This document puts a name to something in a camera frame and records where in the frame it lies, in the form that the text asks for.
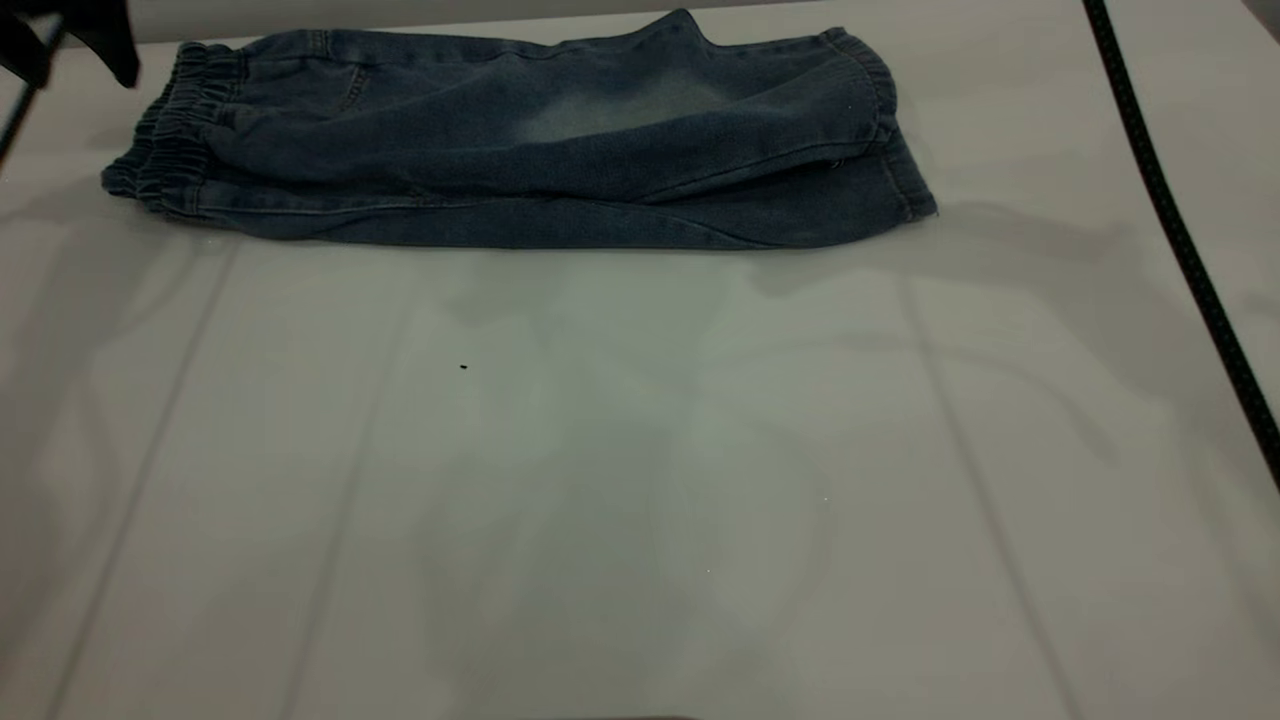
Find blue denim jeans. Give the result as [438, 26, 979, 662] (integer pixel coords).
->
[100, 8, 939, 251]

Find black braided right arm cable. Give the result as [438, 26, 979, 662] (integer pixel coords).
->
[1083, 0, 1280, 491]

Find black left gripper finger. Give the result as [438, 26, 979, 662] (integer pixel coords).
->
[0, 15, 53, 89]
[62, 0, 141, 89]

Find thin black cable with plug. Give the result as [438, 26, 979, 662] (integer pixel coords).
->
[0, 22, 65, 166]

